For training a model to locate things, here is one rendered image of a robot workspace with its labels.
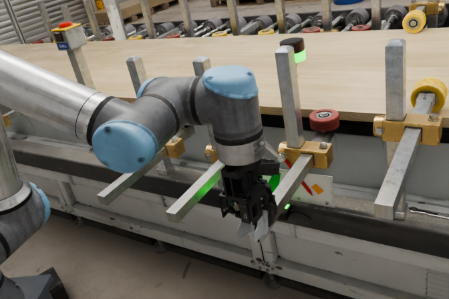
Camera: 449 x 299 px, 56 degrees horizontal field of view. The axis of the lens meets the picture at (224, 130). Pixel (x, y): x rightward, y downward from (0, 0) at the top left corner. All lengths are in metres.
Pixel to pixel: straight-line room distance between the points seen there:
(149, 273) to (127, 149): 1.55
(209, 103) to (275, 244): 1.13
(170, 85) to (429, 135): 0.56
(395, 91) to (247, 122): 0.37
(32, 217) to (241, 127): 0.78
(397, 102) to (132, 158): 0.58
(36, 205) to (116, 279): 0.97
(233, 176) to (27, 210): 0.71
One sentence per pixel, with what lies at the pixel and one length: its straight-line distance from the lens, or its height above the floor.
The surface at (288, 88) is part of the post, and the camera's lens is 1.03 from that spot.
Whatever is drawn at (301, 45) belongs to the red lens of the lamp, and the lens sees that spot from 1.05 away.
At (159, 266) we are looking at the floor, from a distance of 2.18.
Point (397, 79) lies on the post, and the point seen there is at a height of 1.07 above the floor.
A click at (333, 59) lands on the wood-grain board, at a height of 0.90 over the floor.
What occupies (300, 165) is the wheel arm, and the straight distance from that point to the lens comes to 1.05.
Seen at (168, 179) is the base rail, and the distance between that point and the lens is 1.42.
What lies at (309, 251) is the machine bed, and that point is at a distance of 1.71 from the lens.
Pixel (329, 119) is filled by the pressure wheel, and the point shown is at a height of 0.91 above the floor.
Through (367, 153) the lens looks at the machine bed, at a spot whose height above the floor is 0.74.
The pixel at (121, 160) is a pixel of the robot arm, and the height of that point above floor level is 1.13.
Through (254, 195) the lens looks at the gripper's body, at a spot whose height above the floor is 0.97.
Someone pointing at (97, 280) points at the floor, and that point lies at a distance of 2.25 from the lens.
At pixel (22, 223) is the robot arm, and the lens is 1.30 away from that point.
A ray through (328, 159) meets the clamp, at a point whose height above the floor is 0.84.
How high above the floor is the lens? 1.42
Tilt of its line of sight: 26 degrees down
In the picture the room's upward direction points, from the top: 12 degrees counter-clockwise
